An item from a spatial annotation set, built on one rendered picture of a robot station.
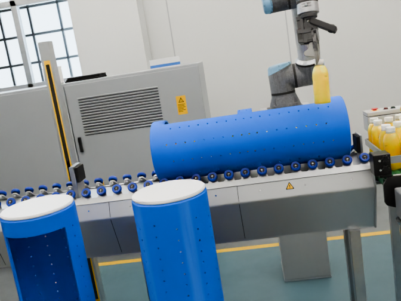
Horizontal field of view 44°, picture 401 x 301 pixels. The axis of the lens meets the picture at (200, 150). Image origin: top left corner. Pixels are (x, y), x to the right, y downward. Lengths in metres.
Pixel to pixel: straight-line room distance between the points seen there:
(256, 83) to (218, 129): 2.93
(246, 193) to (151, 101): 1.83
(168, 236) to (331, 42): 3.70
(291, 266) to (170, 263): 1.60
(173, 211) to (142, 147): 2.25
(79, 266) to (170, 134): 0.69
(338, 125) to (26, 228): 1.32
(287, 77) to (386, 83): 2.35
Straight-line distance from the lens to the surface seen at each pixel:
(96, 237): 2.42
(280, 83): 3.05
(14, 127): 4.25
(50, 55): 2.75
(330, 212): 2.31
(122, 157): 4.00
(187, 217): 1.74
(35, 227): 1.91
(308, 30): 2.13
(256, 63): 5.07
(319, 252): 3.27
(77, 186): 2.44
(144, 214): 1.77
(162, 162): 2.21
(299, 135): 2.16
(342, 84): 5.18
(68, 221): 1.95
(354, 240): 2.38
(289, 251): 3.24
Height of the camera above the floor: 1.51
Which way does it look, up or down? 11 degrees down
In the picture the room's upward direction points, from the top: 9 degrees counter-clockwise
